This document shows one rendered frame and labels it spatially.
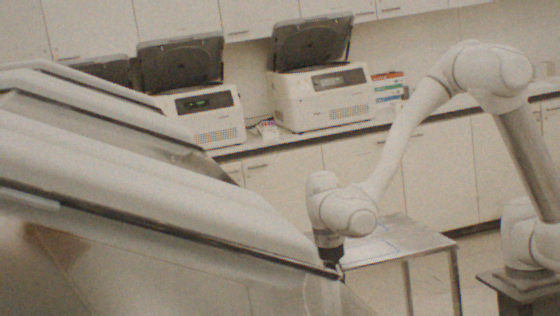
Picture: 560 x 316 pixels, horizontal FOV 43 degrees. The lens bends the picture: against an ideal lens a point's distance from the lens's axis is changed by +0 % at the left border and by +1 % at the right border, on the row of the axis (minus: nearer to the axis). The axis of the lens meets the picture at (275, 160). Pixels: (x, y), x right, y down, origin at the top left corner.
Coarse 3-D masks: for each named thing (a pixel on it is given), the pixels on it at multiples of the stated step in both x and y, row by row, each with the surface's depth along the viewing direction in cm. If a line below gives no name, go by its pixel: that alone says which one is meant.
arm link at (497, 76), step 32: (480, 64) 188; (512, 64) 183; (480, 96) 193; (512, 96) 189; (512, 128) 195; (512, 160) 203; (544, 160) 199; (544, 192) 202; (544, 224) 207; (544, 256) 213
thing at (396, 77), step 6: (390, 72) 497; (396, 72) 492; (402, 72) 490; (372, 78) 486; (378, 78) 487; (384, 78) 488; (390, 78) 489; (396, 78) 490; (402, 78) 491; (378, 84) 488; (384, 84) 489; (390, 84) 490
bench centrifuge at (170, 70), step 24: (144, 48) 422; (168, 48) 429; (192, 48) 434; (216, 48) 443; (144, 72) 444; (168, 72) 451; (192, 72) 458; (216, 72) 466; (168, 96) 421; (192, 96) 423; (216, 96) 425; (192, 120) 419; (216, 120) 423; (240, 120) 427; (216, 144) 425
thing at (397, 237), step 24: (384, 216) 281; (408, 216) 276; (312, 240) 265; (360, 240) 257; (384, 240) 254; (408, 240) 250; (432, 240) 247; (360, 264) 235; (384, 264) 236; (408, 264) 286; (456, 264) 243; (408, 288) 288; (456, 288) 245; (408, 312) 290; (456, 312) 246
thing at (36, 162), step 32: (0, 128) 72; (0, 160) 64; (32, 160) 65; (64, 160) 68; (96, 160) 74; (64, 192) 66; (96, 192) 66; (128, 192) 67; (160, 192) 69; (192, 192) 76; (192, 224) 69; (224, 224) 70; (256, 224) 72; (288, 224) 78; (288, 256) 72
